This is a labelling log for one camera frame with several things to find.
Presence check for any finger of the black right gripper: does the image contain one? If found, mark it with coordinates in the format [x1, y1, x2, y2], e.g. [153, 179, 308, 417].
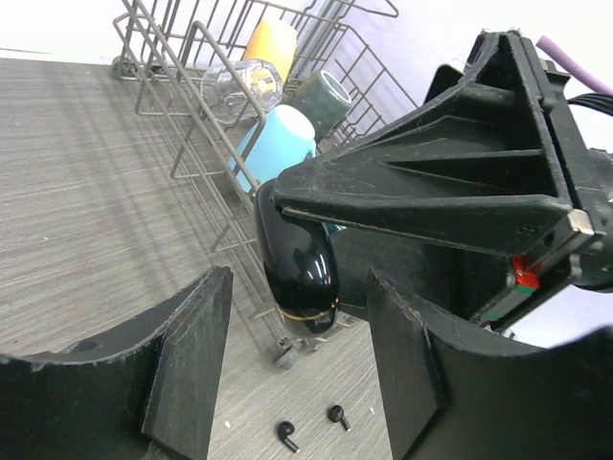
[330, 228, 511, 316]

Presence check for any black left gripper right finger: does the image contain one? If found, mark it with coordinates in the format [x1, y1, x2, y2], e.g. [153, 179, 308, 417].
[367, 271, 612, 459]

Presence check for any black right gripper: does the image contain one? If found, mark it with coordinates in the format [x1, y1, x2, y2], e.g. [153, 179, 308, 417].
[274, 33, 612, 331]

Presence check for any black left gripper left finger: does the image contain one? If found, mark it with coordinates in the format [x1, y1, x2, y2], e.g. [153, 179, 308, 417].
[1, 266, 233, 459]

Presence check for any black earbud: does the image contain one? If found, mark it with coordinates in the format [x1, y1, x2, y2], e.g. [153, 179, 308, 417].
[277, 421, 300, 453]
[328, 404, 352, 431]

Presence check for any black earbud charging case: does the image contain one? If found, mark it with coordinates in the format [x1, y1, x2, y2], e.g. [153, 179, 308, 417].
[254, 179, 340, 338]

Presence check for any dark grey-green mug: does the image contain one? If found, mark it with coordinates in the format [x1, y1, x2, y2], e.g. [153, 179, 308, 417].
[289, 70, 352, 142]

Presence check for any light blue mug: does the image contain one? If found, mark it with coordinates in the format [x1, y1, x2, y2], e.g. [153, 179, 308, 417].
[244, 104, 316, 184]

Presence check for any yellow mug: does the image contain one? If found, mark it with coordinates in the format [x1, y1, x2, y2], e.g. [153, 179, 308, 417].
[243, 19, 298, 82]

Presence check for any clear glass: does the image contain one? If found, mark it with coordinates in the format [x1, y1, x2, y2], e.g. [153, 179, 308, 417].
[200, 58, 284, 125]

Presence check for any metal wire dish rack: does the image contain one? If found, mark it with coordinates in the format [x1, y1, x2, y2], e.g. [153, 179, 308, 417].
[111, 1, 417, 369]

